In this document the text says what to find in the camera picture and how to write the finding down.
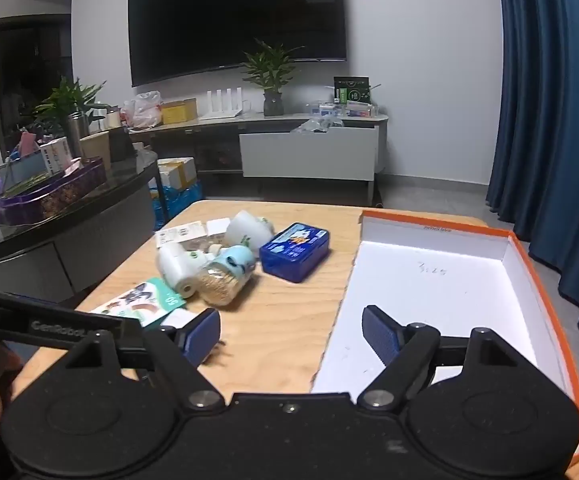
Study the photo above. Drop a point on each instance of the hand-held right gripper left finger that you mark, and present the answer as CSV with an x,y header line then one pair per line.
x,y
205,335

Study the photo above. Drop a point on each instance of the plain white small box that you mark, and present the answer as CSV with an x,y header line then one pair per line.
x,y
218,227

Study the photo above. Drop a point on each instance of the black wall television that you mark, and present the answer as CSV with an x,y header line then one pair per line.
x,y
234,15

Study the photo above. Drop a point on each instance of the white bottle green logo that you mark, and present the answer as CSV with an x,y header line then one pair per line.
x,y
247,232

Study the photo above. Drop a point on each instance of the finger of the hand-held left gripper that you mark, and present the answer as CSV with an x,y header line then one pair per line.
x,y
54,327

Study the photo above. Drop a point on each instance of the pink packet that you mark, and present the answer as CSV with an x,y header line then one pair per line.
x,y
28,144

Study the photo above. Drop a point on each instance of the white blue small box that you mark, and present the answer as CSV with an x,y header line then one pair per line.
x,y
325,110

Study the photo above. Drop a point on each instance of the grey white television stand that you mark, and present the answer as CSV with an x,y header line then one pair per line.
x,y
309,155

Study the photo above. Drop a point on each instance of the white yellow cardboard box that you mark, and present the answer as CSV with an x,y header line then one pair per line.
x,y
177,172

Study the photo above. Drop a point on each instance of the grey blue box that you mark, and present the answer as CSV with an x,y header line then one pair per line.
x,y
26,170

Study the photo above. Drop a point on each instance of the purple gold patterned tin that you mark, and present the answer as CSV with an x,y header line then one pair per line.
x,y
54,197

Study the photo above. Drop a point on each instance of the toothpick jar light blue lid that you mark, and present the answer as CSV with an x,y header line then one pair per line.
x,y
224,280

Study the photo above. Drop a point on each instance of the clear glass bottle white cap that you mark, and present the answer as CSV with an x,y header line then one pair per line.
x,y
204,250

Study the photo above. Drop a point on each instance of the clear plastic bags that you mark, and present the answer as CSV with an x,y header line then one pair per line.
x,y
317,124

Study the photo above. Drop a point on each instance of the blue tin box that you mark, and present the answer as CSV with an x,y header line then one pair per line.
x,y
294,252

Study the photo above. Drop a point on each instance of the white red plastic bag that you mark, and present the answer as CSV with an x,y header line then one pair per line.
x,y
142,110

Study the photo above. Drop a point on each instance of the orange white cardboard box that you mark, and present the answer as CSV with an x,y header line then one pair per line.
x,y
444,280

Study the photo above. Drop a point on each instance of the potted plant in dark pot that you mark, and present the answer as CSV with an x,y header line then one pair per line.
x,y
272,80

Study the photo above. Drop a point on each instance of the blue plastic bag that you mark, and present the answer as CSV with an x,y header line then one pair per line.
x,y
179,202

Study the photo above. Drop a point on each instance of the white printed carton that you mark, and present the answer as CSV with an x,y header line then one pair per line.
x,y
54,155

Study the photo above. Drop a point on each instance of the black glass coffee table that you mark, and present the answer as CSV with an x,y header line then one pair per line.
x,y
44,255

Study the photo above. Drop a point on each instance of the white plastic bag roll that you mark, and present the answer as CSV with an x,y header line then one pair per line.
x,y
177,267

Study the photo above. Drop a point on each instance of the white router with antennas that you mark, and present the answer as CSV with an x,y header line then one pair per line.
x,y
222,107

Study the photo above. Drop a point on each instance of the dark wooden doorway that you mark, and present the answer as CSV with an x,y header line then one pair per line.
x,y
29,85

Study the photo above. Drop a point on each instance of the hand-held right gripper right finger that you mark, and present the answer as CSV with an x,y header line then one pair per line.
x,y
379,335

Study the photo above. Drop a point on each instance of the green white cartoon card box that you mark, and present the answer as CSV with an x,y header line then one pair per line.
x,y
134,302

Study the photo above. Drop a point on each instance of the leafy green plant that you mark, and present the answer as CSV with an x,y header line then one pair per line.
x,y
66,97

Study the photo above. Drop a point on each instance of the white red small carton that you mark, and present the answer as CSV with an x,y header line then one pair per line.
x,y
358,109

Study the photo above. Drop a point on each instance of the white box with printed label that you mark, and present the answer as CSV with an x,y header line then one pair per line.
x,y
179,235

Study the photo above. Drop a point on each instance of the blue curtain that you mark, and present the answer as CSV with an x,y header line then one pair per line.
x,y
549,110

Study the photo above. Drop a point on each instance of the stainless steel thermos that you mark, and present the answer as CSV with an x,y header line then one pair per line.
x,y
77,135

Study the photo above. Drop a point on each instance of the white jar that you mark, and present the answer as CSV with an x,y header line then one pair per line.
x,y
114,117

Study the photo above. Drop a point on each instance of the beige paper cup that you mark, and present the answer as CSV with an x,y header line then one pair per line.
x,y
94,150

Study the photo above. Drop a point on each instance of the dark green box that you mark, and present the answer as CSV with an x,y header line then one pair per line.
x,y
352,89

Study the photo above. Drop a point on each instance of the black box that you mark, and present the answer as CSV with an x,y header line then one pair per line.
x,y
119,145

